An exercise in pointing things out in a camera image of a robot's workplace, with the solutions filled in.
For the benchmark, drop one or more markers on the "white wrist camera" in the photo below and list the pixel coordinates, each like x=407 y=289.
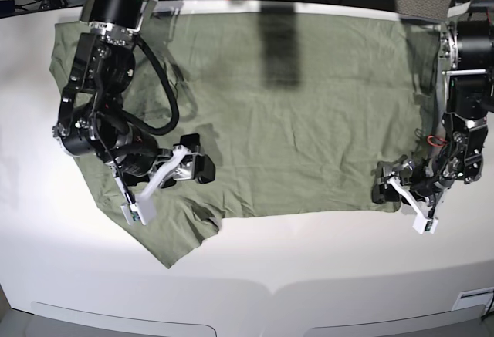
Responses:
x=143 y=212
x=424 y=225

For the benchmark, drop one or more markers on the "green T-shirt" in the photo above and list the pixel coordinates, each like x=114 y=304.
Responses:
x=295 y=111

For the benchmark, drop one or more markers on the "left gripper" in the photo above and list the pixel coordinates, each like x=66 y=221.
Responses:
x=425 y=179

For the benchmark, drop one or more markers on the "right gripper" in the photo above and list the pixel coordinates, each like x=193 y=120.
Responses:
x=139 y=161

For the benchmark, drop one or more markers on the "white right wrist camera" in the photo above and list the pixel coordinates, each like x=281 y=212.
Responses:
x=143 y=212

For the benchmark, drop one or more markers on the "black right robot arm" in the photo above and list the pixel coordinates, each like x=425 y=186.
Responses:
x=92 y=118

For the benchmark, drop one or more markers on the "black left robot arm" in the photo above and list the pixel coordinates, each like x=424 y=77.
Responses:
x=465 y=97

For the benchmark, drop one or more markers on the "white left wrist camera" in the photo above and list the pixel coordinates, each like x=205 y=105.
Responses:
x=424 y=225

